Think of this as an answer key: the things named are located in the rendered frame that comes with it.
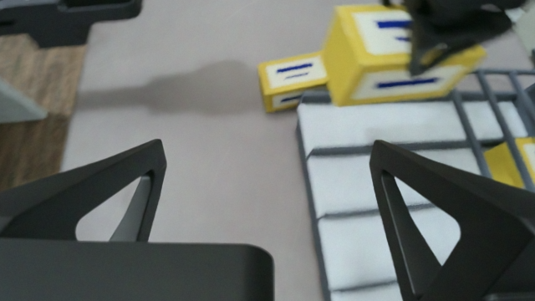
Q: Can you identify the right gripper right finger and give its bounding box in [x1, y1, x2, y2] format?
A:
[369, 140, 535, 301]

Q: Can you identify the dark grey front panel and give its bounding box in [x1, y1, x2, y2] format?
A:
[513, 83, 535, 135]

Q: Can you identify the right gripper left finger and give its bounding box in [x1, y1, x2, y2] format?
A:
[0, 139, 167, 242]

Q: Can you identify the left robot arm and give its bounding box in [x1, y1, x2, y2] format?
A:
[64, 0, 131, 6]

